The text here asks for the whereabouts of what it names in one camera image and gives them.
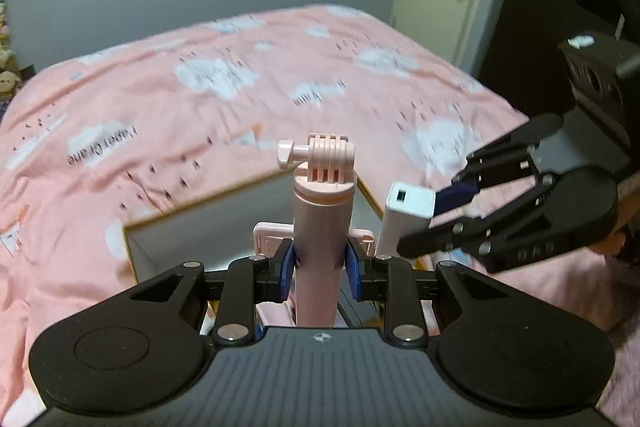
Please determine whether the white power bank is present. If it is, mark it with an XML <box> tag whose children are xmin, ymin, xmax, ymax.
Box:
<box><xmin>374</xmin><ymin>182</ymin><xmax>438</xmax><ymax>260</ymax></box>

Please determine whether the orange cardboard box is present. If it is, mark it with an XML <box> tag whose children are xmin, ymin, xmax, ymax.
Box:
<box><xmin>121</xmin><ymin>168</ymin><xmax>418</xmax><ymax>338</ymax></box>

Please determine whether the pink printed blanket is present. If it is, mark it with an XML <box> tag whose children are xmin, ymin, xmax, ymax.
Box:
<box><xmin>0</xmin><ymin>4</ymin><xmax>640</xmax><ymax>427</ymax></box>

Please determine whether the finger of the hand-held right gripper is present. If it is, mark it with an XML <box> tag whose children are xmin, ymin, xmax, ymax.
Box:
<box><xmin>434</xmin><ymin>113</ymin><xmax>566</xmax><ymax>217</ymax></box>
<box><xmin>396</xmin><ymin>194</ymin><xmax>548</xmax><ymax>260</ymax></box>

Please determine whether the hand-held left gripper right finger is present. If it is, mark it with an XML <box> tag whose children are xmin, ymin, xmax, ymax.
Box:
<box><xmin>345</xmin><ymin>239</ymin><xmax>508</xmax><ymax>349</ymax></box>

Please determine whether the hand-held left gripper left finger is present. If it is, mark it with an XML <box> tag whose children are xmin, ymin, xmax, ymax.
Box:
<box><xmin>127</xmin><ymin>239</ymin><xmax>296</xmax><ymax>349</ymax></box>

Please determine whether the row of plush toys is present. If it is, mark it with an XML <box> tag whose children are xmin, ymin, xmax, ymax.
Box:
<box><xmin>0</xmin><ymin>0</ymin><xmax>23</xmax><ymax>118</ymax></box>

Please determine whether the pink selfie stick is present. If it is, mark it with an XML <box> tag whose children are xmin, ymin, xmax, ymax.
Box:
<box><xmin>252</xmin><ymin>133</ymin><xmax>376</xmax><ymax>328</ymax></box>

